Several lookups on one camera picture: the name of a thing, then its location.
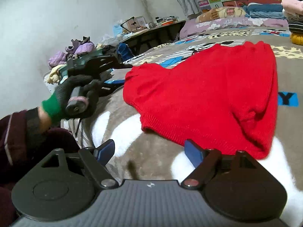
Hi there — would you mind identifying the red knit sweater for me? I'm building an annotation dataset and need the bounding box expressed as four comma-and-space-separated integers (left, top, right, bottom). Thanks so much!
123, 42, 278, 159

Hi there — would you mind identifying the dark maroon sleeved left forearm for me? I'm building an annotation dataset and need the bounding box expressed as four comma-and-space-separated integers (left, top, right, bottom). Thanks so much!
1, 108, 79, 226

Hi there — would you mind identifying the black gloved left hand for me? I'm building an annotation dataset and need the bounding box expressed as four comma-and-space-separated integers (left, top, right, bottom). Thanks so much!
42, 75, 99, 124

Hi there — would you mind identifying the purple puffer jacket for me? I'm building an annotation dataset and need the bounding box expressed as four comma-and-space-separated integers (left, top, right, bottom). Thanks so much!
48, 36, 95, 69

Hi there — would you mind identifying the cream fluffy garment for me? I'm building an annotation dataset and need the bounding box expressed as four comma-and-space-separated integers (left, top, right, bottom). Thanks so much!
47, 64, 66, 85

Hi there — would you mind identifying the dark low desk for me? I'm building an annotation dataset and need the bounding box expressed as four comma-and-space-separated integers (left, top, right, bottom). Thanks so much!
121, 20, 186, 56

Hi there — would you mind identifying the cardboard box on desk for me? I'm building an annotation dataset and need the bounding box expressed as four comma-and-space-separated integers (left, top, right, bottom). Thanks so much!
123, 16, 147, 33

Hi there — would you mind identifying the purple floral pillow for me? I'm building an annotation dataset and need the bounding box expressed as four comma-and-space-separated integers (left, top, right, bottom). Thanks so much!
179, 17, 288, 39

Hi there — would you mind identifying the beige cartoon pillow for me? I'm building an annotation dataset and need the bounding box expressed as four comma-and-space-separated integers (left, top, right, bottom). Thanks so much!
196, 7, 246, 23

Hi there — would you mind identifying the yellow knit folded sweater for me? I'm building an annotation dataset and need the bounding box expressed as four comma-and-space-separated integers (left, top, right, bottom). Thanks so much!
290, 32, 303, 46

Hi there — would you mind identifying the blue folded quilt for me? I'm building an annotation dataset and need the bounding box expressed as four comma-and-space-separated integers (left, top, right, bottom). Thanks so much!
243, 3, 286, 19

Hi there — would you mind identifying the black white striped folded garment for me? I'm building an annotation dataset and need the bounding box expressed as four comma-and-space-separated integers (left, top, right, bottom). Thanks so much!
288, 21, 303, 33

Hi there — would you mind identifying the pink folded cartoon shirt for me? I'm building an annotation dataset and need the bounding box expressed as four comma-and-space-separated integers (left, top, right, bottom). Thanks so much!
281, 0, 303, 15

